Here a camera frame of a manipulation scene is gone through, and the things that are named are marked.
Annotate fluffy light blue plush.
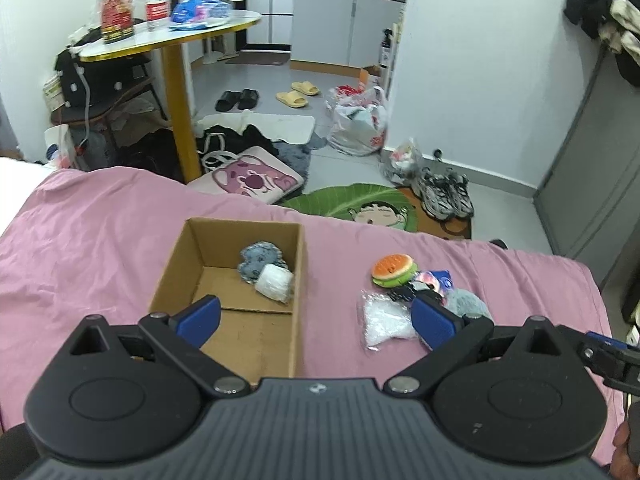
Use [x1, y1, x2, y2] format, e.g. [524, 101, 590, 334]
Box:
[445, 288, 494, 320]

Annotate black studded soft toy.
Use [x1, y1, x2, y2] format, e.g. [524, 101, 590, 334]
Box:
[386, 282, 426, 304]

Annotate clear bag white filling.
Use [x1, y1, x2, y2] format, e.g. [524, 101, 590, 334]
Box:
[358, 292, 418, 351]

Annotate white soft roll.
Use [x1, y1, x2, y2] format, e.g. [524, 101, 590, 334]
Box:
[254, 263, 294, 304]

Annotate right hand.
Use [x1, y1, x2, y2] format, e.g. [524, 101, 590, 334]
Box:
[608, 422, 639, 480]

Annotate blue tissue packet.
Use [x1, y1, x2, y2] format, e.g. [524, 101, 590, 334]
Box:
[413, 271, 454, 297]

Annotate hamburger plush toy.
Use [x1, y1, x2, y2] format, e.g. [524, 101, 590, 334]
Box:
[371, 254, 418, 288]

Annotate brown cardboard box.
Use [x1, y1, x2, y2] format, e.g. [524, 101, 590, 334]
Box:
[149, 218, 307, 385]

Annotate grey blue heart plush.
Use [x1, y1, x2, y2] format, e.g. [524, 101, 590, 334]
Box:
[238, 240, 288, 284]

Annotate pink bed sheet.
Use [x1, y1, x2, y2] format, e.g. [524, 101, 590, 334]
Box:
[1, 168, 610, 427]

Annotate grey sneaker right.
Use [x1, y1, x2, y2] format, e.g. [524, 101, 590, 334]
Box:
[445, 168, 474, 219]

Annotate grey sneaker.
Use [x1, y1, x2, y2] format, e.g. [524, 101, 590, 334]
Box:
[445, 168, 474, 219]
[411, 167, 454, 222]

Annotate grey sneaker left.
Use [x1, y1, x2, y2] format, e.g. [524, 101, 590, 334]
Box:
[411, 167, 454, 222]

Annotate green leaf cartoon rug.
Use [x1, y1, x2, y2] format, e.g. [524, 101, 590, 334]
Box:
[280, 183, 418, 232]

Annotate grey wardrobe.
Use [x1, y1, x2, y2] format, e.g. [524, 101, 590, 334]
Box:
[535, 54, 639, 285]

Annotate pink bear cushion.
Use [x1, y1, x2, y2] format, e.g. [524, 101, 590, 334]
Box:
[188, 146, 304, 204]

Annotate small clear plastic bag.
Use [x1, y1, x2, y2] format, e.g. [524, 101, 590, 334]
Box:
[381, 138, 424, 186]

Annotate black clothes pile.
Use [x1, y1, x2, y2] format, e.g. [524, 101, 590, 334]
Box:
[195, 125, 279, 171]

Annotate white floor mat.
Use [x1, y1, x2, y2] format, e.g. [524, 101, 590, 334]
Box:
[198, 110, 316, 145]

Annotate white red plastic bag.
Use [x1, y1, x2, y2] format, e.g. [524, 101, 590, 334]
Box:
[326, 86, 388, 156]

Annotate black slipper left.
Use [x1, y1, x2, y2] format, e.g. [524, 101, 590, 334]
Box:
[215, 91, 241, 113]

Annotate black slipper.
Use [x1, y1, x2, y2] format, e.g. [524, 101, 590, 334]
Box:
[238, 89, 259, 110]
[215, 91, 241, 113]

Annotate black slipper right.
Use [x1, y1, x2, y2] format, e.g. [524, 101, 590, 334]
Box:
[238, 89, 259, 110]

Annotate yellow slipper near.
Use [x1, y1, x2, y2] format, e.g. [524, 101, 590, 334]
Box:
[276, 90, 308, 110]

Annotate yellow slipper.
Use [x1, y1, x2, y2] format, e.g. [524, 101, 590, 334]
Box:
[276, 90, 308, 110]
[291, 81, 320, 96]

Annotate black polka dot bag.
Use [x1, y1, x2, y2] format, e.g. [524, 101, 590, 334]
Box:
[54, 27, 151, 107]

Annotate yellow slipper far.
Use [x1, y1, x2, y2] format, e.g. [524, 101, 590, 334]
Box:
[291, 81, 320, 96]

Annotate black spray bottle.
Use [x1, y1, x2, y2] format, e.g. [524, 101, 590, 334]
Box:
[378, 28, 393, 70]

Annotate yellow round table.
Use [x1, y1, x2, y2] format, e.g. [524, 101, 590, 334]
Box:
[77, 10, 262, 182]

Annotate blue white plastic pack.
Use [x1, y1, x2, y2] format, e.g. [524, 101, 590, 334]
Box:
[168, 0, 231, 30]

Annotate white kitchen cabinet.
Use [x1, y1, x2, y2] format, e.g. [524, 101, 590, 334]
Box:
[291, 0, 405, 68]

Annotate red snack package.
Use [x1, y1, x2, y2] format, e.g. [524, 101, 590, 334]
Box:
[98, 0, 134, 44]

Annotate hanging dark clothes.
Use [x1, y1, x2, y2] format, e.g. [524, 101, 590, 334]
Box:
[564, 0, 639, 88]

